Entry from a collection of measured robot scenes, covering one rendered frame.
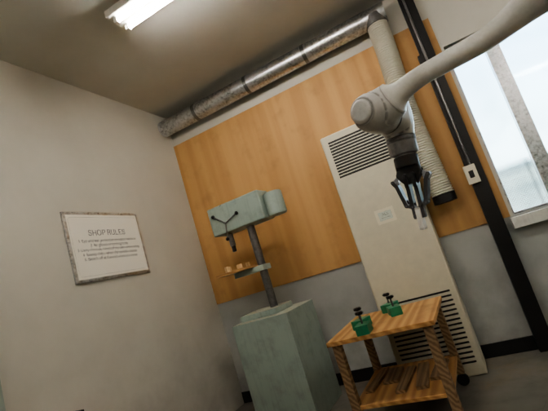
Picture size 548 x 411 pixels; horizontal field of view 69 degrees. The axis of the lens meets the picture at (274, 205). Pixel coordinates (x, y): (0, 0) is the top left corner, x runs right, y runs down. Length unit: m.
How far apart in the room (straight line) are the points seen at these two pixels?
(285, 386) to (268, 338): 0.32
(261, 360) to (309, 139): 1.72
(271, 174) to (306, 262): 0.80
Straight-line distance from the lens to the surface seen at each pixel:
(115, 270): 2.91
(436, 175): 2.93
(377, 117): 1.14
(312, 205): 3.26
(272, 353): 2.81
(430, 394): 2.30
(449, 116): 3.09
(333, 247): 3.22
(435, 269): 2.83
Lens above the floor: 0.95
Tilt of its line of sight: 10 degrees up
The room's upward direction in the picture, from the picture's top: 17 degrees counter-clockwise
